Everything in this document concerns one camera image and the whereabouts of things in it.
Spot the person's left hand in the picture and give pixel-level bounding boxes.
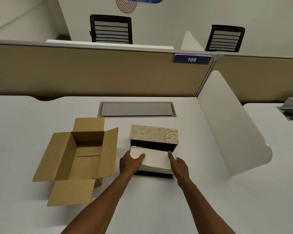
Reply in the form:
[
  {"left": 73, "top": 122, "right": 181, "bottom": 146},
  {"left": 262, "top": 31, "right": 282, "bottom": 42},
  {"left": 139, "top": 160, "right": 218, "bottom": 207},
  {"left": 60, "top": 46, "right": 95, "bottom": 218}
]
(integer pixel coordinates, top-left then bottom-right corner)
[{"left": 119, "top": 151, "right": 146, "bottom": 179}]

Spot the person's right hand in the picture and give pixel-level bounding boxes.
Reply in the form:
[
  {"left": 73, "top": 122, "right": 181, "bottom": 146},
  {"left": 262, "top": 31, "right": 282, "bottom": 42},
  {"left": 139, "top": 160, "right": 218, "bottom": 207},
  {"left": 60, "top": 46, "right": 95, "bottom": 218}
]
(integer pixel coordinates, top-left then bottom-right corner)
[{"left": 167, "top": 151, "right": 190, "bottom": 188}]

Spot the white tissue stack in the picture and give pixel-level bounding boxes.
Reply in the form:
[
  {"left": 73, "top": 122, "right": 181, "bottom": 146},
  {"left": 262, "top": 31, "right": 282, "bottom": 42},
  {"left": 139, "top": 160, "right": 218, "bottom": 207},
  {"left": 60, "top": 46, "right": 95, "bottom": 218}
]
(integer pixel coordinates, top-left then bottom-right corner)
[{"left": 130, "top": 145, "right": 177, "bottom": 174}]

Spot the beige patterned tissue box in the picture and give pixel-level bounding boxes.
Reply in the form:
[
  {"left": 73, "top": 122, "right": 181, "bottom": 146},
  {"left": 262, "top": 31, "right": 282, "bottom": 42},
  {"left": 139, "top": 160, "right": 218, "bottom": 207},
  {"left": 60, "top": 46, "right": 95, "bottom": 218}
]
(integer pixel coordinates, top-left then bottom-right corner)
[{"left": 129, "top": 124, "right": 179, "bottom": 180}]

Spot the brown cardboard box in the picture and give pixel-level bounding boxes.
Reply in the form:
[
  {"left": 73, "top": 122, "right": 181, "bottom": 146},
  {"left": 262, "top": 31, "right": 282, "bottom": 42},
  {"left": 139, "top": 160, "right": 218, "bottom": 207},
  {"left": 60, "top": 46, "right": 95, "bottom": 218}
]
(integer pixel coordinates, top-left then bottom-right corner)
[{"left": 32, "top": 117, "right": 119, "bottom": 207}]

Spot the person's left forearm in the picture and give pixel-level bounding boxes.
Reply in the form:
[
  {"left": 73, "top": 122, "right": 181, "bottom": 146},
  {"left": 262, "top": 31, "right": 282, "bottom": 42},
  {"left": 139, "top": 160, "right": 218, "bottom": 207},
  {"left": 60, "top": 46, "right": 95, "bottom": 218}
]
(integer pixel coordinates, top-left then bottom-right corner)
[{"left": 60, "top": 172, "right": 137, "bottom": 234}]

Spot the person's right forearm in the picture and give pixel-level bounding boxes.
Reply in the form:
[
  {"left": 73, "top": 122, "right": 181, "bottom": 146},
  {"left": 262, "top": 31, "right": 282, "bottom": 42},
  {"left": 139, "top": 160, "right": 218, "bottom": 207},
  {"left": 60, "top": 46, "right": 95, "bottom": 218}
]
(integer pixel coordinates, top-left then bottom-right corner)
[{"left": 178, "top": 179, "right": 236, "bottom": 234}]

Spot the large white side divider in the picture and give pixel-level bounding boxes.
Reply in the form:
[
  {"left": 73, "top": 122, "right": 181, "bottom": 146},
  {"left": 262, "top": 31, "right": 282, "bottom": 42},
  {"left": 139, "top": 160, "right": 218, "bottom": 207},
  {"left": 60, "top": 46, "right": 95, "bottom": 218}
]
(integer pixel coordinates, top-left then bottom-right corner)
[{"left": 196, "top": 70, "right": 273, "bottom": 177}]

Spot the long beige partition panel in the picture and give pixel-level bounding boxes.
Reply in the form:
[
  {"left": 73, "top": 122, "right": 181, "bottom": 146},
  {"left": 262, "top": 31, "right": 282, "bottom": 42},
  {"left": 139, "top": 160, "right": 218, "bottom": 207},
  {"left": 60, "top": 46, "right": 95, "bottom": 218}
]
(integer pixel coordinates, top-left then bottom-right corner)
[{"left": 0, "top": 39, "right": 219, "bottom": 101}]

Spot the blue number sign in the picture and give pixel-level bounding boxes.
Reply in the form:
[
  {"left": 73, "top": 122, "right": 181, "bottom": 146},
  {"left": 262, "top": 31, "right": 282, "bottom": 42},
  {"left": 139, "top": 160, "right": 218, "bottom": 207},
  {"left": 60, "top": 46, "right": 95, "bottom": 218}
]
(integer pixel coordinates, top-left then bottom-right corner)
[{"left": 172, "top": 53, "right": 212, "bottom": 65}]

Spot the short beige partition panel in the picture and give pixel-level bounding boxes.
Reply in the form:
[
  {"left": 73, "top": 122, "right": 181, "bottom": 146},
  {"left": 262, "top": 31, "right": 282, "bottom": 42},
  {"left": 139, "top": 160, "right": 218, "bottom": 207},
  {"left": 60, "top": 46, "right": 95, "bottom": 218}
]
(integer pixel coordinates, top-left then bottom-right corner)
[{"left": 198, "top": 53, "right": 293, "bottom": 105}]

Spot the small white desk divider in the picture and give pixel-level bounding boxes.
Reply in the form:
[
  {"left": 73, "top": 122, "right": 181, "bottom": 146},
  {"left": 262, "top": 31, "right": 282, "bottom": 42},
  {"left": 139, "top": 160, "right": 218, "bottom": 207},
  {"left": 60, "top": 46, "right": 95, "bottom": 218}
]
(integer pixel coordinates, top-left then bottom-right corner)
[{"left": 180, "top": 30, "right": 205, "bottom": 51}]

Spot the black mesh office chair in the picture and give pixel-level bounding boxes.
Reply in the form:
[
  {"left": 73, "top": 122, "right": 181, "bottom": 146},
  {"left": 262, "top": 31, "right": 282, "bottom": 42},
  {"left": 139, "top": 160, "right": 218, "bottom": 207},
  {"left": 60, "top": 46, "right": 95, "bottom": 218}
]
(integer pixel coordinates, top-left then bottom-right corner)
[
  {"left": 204, "top": 24, "right": 245, "bottom": 53},
  {"left": 90, "top": 14, "right": 133, "bottom": 45}
]

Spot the grey desk cable tray cover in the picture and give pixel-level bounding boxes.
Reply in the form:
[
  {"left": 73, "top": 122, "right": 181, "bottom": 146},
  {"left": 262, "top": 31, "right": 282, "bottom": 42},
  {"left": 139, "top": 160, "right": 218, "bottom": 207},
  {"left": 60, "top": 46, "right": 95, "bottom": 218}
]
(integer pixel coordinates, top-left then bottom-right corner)
[{"left": 98, "top": 101, "right": 177, "bottom": 118}]

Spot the open grey cable tray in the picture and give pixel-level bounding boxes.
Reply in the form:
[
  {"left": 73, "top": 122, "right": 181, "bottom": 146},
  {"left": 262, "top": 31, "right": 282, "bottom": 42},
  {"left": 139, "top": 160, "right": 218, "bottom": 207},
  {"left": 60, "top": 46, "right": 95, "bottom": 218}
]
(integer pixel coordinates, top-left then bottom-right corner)
[{"left": 276, "top": 97, "right": 293, "bottom": 121}]

